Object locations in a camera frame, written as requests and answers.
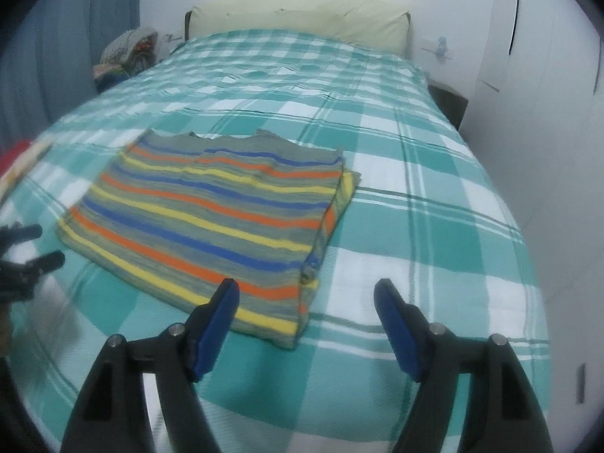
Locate small wall shelf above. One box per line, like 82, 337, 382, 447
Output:
421, 35, 454, 62

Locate white wardrobe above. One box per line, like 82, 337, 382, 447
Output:
460, 0, 604, 303

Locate blue curtain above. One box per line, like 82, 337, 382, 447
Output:
0, 0, 142, 145

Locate striped knit sweater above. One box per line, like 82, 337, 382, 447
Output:
57, 127, 362, 351

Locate folded red and cream clothes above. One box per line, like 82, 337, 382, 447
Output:
0, 139, 52, 205

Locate green plaid bed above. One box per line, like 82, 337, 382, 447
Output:
0, 28, 553, 453

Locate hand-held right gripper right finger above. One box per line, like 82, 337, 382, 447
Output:
374, 279, 555, 453

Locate cream headboard cushion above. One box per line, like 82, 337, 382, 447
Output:
184, 0, 411, 55

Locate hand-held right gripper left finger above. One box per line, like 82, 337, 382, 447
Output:
60, 277, 240, 453

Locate dark nightstand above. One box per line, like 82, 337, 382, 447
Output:
427, 80, 469, 130

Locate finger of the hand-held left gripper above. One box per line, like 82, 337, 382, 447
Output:
14, 251, 66, 280
0, 224, 43, 251

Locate pile of mixed clothes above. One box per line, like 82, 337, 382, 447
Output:
93, 27, 159, 92

